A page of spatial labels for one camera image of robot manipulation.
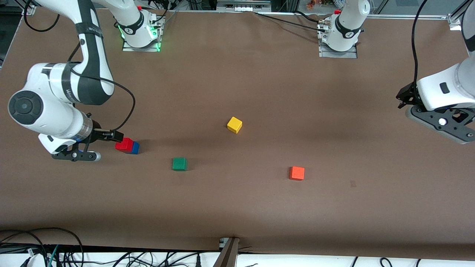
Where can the aluminium camera mount bar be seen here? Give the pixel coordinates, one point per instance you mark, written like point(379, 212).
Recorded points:
point(228, 254)

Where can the aluminium frame rail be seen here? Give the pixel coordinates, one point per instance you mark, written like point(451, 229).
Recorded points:
point(404, 16)

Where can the brown paper table cover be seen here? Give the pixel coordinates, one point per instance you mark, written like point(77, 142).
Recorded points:
point(237, 207)

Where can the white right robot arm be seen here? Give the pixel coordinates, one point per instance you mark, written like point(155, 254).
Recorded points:
point(48, 111)

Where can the aluminium arm base plate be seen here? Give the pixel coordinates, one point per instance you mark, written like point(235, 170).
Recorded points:
point(141, 49)
point(337, 55)

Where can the blue wooden block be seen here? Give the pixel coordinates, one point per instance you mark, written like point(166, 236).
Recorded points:
point(136, 148)

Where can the aluminium frame corner bracket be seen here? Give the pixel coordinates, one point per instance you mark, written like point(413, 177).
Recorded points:
point(454, 22)
point(31, 11)

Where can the red wooden block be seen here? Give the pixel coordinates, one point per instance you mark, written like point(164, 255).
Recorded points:
point(124, 145)

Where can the grey socket strip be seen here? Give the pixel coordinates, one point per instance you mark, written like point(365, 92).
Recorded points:
point(243, 5)

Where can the orange wooden block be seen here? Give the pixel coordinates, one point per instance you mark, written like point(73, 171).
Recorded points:
point(297, 173)

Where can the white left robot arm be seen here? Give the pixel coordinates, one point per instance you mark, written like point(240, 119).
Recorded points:
point(456, 85)

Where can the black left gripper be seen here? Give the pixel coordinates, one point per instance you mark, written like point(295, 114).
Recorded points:
point(407, 93)

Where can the yellow wooden block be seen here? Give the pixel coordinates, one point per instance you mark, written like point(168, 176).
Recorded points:
point(234, 125)

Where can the green wooden block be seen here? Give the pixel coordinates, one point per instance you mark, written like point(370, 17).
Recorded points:
point(179, 164)

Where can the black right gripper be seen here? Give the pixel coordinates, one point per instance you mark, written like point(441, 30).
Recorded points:
point(97, 134)

